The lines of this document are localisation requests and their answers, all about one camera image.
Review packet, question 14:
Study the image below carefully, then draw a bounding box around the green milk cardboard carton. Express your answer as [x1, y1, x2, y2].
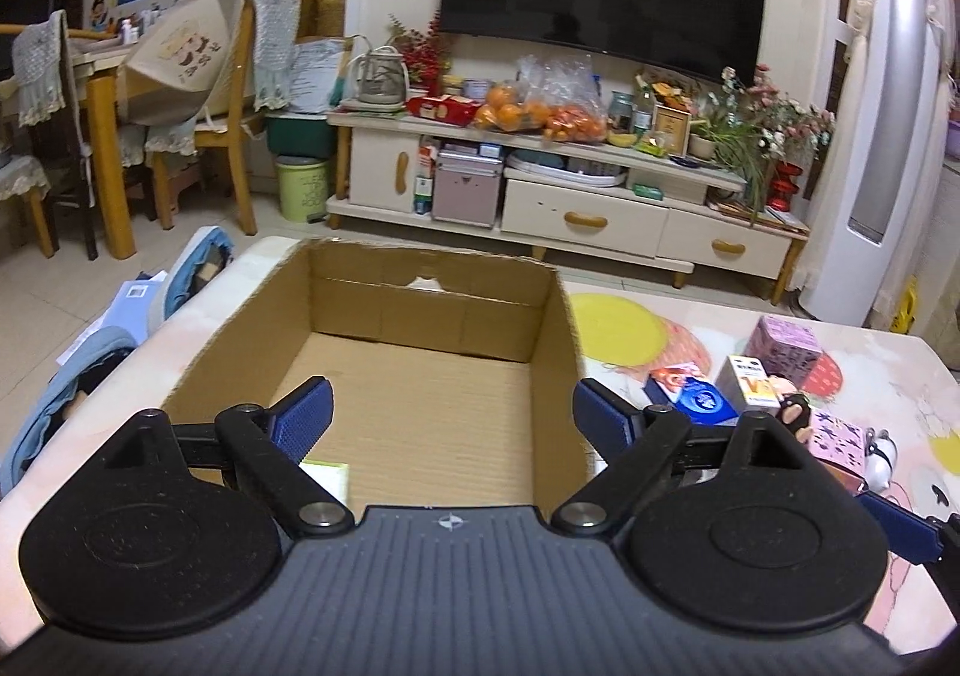
[163, 238, 587, 512]

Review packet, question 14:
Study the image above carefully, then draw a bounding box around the green white medicine box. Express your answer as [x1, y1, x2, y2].
[299, 460, 348, 506]

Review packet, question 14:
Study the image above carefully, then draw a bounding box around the white tower air conditioner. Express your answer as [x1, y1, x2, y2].
[796, 0, 957, 328]

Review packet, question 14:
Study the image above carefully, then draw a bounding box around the wooden dining table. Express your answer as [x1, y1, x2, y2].
[2, 10, 137, 260]

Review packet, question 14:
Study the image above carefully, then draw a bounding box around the green trash bin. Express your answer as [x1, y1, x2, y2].
[275, 156, 331, 223]

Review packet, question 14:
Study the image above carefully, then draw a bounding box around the red vase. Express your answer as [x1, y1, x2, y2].
[766, 161, 802, 213]

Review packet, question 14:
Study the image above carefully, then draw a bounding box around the bag of tangerines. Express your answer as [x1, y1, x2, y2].
[542, 59, 607, 145]

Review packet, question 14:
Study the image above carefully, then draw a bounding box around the framed certificate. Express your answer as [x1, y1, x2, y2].
[652, 104, 690, 156]

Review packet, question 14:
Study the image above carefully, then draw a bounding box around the bag of oranges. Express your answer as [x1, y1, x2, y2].
[472, 55, 551, 133]

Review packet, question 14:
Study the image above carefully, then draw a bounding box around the nezha doll figure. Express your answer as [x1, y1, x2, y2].
[770, 375, 812, 444]

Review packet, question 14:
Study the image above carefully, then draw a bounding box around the tall pink blind box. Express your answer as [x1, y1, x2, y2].
[745, 316, 822, 389]

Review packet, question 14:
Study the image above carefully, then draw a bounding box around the potted flower plant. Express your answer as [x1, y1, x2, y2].
[692, 65, 835, 213]

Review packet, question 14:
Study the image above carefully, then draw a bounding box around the white orange medicine box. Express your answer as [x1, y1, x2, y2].
[715, 354, 781, 414]

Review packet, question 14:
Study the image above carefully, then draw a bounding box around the wooden chair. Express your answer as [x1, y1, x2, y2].
[145, 0, 301, 236]

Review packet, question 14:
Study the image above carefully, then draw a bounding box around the pink storage box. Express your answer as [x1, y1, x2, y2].
[433, 149, 503, 227]

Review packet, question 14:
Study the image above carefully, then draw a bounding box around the canvas tote bag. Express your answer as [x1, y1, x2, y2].
[117, 0, 229, 127]

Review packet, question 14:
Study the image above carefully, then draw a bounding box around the blue tissue pack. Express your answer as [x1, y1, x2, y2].
[643, 362, 739, 426]

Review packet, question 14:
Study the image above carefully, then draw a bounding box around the pink patterned box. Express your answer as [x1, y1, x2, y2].
[805, 410, 866, 494]

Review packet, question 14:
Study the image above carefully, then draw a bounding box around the cream tv cabinet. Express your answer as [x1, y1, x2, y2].
[329, 112, 809, 302]

